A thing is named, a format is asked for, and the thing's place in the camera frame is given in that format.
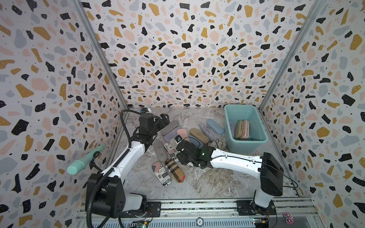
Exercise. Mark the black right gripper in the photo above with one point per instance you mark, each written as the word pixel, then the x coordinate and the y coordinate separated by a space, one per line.
pixel 183 160

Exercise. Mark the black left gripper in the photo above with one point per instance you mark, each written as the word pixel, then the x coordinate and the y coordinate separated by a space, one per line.
pixel 166 119

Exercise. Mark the small pink hard glasses case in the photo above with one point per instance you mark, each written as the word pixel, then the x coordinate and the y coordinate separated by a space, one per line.
pixel 246 130

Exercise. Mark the tan fabric glasses case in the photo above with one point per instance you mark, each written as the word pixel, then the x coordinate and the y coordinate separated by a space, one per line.
pixel 199 135
pixel 238 130

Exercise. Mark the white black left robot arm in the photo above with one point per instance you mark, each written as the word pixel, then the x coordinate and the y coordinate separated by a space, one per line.
pixel 105 194

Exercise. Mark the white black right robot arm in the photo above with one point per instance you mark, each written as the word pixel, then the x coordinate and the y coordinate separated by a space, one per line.
pixel 265 168

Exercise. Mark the newspaper flag print glasses case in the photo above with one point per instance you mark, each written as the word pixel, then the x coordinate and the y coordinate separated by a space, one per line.
pixel 171 151

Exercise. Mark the long lilac fabric glasses case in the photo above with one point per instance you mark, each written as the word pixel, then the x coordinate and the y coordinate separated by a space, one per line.
pixel 168 137

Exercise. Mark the long pink hard glasses case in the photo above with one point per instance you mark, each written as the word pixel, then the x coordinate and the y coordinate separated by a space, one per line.
pixel 183 134

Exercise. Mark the plaid tartan glasses case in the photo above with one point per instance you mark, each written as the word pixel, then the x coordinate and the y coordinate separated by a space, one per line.
pixel 175 170

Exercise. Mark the dark grey fabric glasses case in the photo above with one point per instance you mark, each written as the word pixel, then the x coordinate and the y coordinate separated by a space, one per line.
pixel 160 151

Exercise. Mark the front newspaper flag glasses case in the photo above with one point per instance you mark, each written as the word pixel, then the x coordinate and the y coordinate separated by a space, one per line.
pixel 161 173

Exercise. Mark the world map print glasses case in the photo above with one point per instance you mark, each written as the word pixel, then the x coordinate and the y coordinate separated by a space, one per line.
pixel 221 144

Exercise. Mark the light blue fabric glasses case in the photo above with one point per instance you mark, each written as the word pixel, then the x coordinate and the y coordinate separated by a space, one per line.
pixel 215 126

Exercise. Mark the teal plastic storage box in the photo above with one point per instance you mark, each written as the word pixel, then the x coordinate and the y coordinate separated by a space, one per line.
pixel 258 135

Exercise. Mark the mint green handheld microphone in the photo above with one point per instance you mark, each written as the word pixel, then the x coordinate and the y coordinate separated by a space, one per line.
pixel 88 159

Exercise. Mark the pink toy car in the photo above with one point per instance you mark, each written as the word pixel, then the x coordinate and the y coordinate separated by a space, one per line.
pixel 288 218

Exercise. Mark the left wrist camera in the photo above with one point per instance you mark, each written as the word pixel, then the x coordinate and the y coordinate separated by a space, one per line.
pixel 145 110

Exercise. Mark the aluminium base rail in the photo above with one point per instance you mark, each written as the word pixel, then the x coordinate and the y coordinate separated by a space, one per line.
pixel 221 213

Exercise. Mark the aluminium wall frame strip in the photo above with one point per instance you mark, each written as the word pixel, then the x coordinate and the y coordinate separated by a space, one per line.
pixel 82 15

